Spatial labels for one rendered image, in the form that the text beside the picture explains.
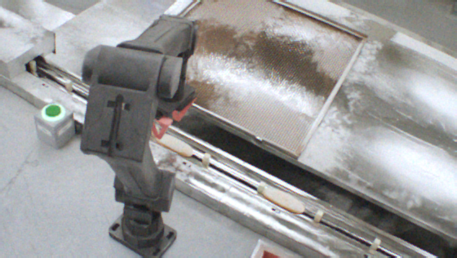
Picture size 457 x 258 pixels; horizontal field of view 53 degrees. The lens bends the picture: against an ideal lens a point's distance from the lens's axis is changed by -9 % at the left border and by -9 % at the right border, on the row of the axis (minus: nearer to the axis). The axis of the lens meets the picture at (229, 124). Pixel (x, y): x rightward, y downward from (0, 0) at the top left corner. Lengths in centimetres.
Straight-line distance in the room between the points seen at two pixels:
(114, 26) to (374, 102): 83
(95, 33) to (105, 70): 100
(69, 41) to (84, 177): 54
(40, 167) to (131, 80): 63
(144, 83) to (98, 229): 53
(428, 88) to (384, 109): 17
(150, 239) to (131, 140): 44
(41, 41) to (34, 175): 40
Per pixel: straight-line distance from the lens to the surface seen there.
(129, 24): 160
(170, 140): 114
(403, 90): 136
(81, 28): 158
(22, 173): 115
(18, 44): 136
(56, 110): 115
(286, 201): 107
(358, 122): 123
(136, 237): 96
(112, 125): 56
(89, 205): 107
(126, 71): 56
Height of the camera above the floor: 167
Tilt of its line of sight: 42 degrees down
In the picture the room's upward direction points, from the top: 11 degrees clockwise
